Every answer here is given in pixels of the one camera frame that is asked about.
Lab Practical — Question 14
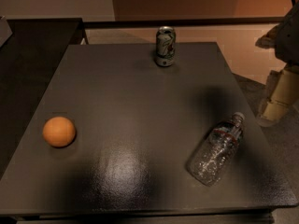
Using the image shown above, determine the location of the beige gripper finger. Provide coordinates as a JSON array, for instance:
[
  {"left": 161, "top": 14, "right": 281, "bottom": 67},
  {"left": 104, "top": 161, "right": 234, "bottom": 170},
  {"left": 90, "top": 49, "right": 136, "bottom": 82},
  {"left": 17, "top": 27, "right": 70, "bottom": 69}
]
[{"left": 256, "top": 64, "right": 299, "bottom": 127}]

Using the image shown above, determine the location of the green and white 7up can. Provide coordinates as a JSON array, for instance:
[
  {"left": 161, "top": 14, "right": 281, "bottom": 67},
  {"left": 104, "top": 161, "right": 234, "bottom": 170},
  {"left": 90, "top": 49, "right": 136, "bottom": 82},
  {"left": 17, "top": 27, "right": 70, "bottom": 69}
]
[{"left": 155, "top": 26, "right": 176, "bottom": 67}]

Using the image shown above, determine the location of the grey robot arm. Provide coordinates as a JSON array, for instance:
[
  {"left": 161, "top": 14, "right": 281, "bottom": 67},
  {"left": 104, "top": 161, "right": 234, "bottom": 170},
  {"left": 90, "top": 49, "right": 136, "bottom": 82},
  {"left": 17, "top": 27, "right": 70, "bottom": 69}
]
[{"left": 255, "top": 2, "right": 299, "bottom": 127}]

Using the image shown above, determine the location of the clear plastic water bottle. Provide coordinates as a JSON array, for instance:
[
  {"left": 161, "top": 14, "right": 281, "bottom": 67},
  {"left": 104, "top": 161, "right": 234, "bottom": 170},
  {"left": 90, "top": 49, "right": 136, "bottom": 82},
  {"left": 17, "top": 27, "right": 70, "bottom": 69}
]
[{"left": 187, "top": 112, "right": 245, "bottom": 187}]

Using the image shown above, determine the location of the orange fruit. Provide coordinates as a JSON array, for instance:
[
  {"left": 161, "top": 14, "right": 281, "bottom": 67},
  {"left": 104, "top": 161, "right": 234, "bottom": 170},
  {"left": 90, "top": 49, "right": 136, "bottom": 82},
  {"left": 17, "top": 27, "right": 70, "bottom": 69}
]
[{"left": 42, "top": 117, "right": 76, "bottom": 147}]

